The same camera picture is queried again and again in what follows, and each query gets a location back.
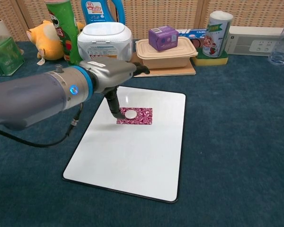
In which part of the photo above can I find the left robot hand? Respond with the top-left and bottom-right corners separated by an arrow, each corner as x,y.
79,58 -> 151,120

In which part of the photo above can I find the magenta patterned packet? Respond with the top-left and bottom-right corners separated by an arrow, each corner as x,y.
115,107 -> 153,125

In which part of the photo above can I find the white rectangular board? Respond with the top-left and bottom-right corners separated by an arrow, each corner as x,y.
62,85 -> 186,203

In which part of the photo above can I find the white wet wipes box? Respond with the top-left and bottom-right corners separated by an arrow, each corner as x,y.
77,22 -> 133,63

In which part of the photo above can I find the beige lidded lunch box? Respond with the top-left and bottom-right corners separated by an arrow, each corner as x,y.
135,37 -> 199,70

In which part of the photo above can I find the green Pringles can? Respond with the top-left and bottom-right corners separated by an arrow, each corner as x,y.
45,0 -> 87,67

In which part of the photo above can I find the blue detergent bottle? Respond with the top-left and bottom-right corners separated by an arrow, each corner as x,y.
81,0 -> 126,26

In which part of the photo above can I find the purple small carton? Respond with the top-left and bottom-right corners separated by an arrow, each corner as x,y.
148,25 -> 179,52

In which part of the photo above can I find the wooden cutting board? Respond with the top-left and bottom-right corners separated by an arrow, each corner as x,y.
132,52 -> 196,78

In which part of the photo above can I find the yellow plush toy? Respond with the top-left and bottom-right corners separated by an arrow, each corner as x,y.
26,20 -> 86,66

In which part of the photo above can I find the woven bamboo folding screen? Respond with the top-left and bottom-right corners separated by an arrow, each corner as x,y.
0,0 -> 284,42

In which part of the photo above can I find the blue white toothpaste box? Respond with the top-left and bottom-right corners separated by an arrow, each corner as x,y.
175,28 -> 208,47

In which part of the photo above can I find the yellow green sponge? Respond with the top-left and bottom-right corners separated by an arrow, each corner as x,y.
191,50 -> 229,67

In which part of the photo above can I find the green tea box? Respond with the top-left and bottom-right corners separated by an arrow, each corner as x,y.
0,35 -> 25,77

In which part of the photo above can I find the white can strawberry print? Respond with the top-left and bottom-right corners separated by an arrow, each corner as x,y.
202,10 -> 234,58

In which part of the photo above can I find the teal table cloth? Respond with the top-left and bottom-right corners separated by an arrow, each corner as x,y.
0,39 -> 284,227

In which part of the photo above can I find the white power strip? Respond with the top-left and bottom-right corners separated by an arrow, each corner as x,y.
224,26 -> 284,57

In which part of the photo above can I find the clear plastic water bottle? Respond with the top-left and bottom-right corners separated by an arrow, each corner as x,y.
267,0 -> 284,66

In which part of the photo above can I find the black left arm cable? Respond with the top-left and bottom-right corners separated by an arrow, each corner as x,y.
0,104 -> 83,148

